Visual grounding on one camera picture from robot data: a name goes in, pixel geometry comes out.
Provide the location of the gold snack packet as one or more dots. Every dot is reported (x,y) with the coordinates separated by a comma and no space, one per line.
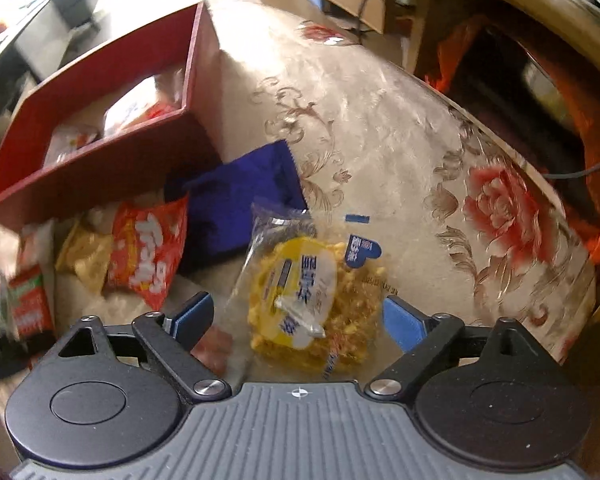
(85,257)

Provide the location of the clear packet of yellow snack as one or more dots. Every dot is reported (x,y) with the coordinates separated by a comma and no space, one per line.
(305,280)

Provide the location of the clear bread packet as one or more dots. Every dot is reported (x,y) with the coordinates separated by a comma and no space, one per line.
(70,142)

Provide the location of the dark red cardboard box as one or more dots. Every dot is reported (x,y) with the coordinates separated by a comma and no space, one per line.
(105,165)

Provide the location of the red green snack packet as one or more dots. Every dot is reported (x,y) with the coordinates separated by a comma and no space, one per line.
(27,305)

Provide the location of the blue snack packet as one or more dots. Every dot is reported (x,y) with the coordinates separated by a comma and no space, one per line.
(230,210)

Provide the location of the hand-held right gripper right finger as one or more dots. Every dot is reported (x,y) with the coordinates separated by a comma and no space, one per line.
(402,322)

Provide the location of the dark grey furniture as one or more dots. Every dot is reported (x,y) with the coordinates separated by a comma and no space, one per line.
(55,15)

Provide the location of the orange plastic bag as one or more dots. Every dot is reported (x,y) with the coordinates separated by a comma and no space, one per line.
(455,55)

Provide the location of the white silver snack packet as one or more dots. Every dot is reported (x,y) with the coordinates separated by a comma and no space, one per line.
(135,102)

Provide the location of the beige floral tablecloth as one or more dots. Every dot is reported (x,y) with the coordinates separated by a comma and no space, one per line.
(380,110)

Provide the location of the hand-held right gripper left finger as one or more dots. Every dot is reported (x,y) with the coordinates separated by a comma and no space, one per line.
(195,312)

